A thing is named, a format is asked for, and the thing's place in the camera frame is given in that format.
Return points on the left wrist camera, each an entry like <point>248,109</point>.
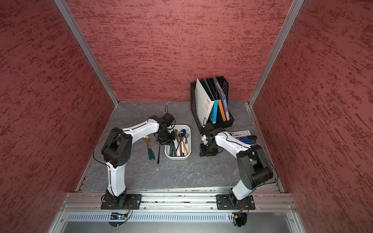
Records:
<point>168,119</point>

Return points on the teal folder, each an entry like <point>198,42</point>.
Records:
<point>212,90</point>

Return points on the white folder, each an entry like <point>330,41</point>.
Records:
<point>204,104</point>

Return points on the white rectangular storage box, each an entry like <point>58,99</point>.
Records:
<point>187,140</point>

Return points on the left aluminium corner post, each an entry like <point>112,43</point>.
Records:
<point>69,19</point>

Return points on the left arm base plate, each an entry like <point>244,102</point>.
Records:
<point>123,202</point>

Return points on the orange spoon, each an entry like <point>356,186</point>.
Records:
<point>184,149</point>

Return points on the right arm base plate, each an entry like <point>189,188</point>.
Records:
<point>235,202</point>

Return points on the blue white flat box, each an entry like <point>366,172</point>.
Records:
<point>238,134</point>

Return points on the blue folder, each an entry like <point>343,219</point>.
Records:
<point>222,98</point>

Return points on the blue metallic handle utensil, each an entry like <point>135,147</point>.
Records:
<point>180,138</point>

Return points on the black mesh file holder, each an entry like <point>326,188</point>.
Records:
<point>219,124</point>

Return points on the aluminium corner post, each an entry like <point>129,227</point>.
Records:
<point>286,27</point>
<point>69,19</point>

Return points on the orange folder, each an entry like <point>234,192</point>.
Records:
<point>222,110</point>

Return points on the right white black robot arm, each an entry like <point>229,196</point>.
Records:
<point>254,167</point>

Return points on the aluminium front rail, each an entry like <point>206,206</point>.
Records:
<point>184,201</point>

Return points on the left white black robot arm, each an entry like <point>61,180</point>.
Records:
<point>117,147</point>

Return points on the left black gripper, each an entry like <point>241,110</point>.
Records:
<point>169,142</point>

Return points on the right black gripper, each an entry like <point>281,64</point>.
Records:
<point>203,151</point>

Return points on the right aluminium corner post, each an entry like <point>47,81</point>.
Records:
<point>286,27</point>

